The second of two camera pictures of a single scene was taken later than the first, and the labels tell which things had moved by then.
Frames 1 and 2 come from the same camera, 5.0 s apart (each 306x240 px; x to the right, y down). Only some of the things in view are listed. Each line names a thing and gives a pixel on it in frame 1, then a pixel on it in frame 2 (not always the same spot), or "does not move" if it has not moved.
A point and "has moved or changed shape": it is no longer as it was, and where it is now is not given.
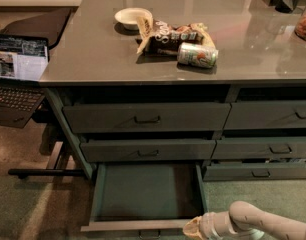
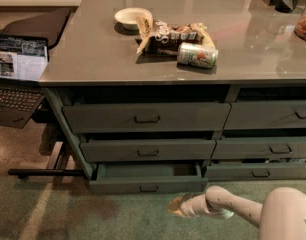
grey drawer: [269, 115] does not move
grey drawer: [148, 150] does not move
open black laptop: [20, 65] does not move
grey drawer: [148, 198] has moved or changed shape
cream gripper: [208, 226] -> [192, 208]
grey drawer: [263, 148] does not move
